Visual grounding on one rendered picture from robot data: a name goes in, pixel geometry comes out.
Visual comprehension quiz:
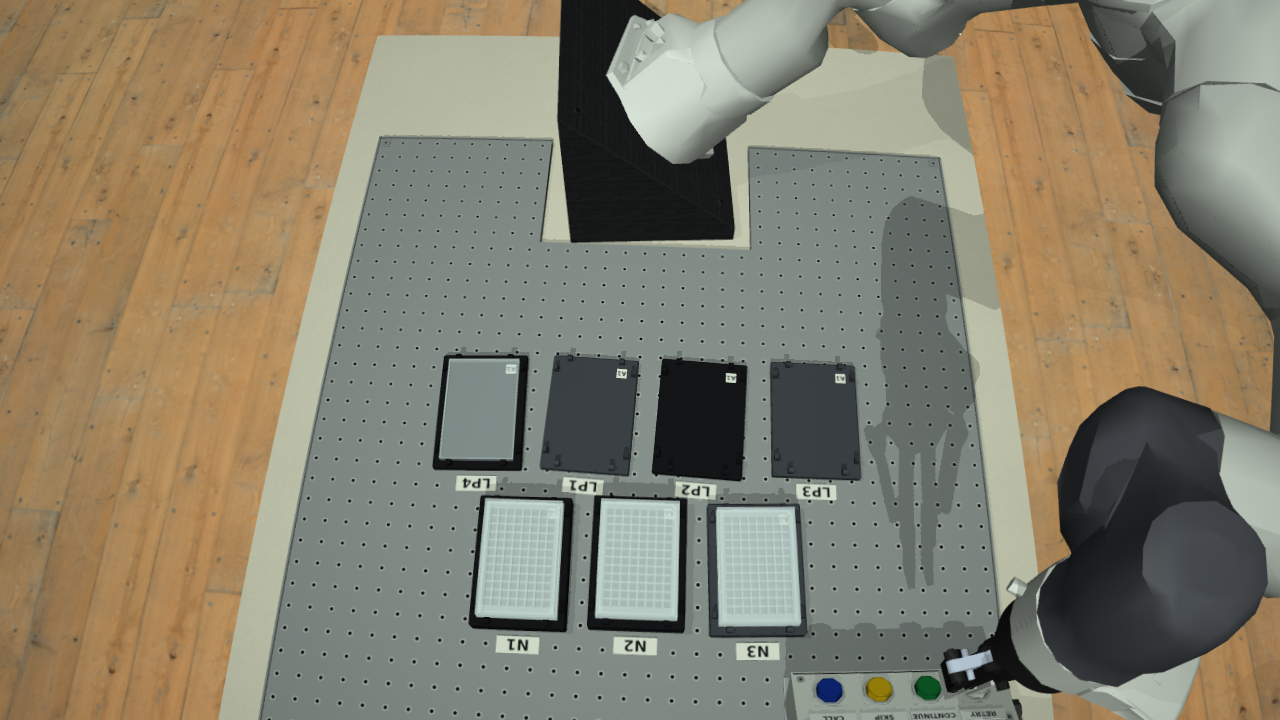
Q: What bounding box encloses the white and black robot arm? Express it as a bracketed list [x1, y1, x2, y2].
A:
[605, 0, 1280, 720]

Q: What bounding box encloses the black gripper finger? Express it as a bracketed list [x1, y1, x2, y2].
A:
[966, 680, 1010, 694]
[938, 648, 1014, 700]

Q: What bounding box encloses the white label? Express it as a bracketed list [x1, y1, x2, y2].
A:
[796, 484, 837, 501]
[675, 482, 716, 500]
[456, 477, 497, 491]
[562, 477, 604, 495]
[497, 635, 540, 655]
[613, 637, 657, 655]
[736, 643, 780, 660]

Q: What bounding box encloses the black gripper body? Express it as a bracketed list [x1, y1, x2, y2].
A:
[977, 600, 1061, 694]

